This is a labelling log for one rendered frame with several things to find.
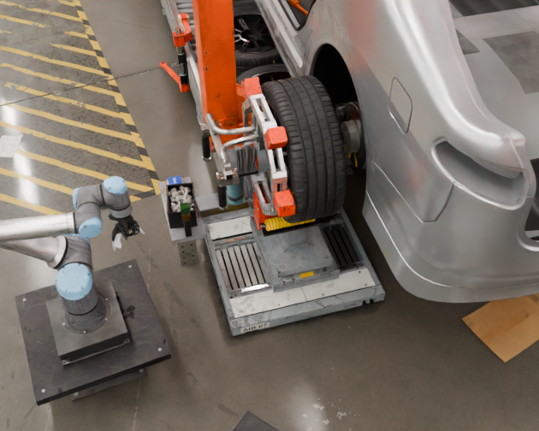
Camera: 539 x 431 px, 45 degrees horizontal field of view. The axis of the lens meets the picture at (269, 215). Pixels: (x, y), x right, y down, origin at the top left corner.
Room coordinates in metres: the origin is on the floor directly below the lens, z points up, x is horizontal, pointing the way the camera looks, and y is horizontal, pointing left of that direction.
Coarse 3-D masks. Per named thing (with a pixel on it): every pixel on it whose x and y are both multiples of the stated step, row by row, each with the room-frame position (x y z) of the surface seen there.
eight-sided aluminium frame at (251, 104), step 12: (252, 96) 2.35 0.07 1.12; (252, 108) 2.30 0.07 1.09; (264, 108) 2.27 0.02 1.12; (264, 132) 2.12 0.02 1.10; (264, 144) 2.11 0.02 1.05; (276, 156) 2.09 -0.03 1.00; (276, 168) 2.04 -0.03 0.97; (252, 180) 2.33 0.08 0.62; (264, 180) 2.33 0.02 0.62; (276, 180) 1.99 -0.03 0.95; (264, 192) 2.28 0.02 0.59; (264, 204) 2.17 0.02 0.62
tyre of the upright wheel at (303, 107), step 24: (264, 96) 2.43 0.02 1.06; (288, 96) 2.28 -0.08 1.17; (312, 96) 2.27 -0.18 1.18; (288, 120) 2.14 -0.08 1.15; (312, 120) 2.15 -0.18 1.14; (336, 120) 2.17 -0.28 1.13; (288, 144) 2.07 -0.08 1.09; (312, 144) 2.07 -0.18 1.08; (336, 144) 2.09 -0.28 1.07; (312, 168) 2.01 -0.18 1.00; (336, 168) 2.03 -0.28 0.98; (312, 192) 1.97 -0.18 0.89; (336, 192) 2.00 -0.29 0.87; (288, 216) 2.03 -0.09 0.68; (312, 216) 2.02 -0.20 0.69
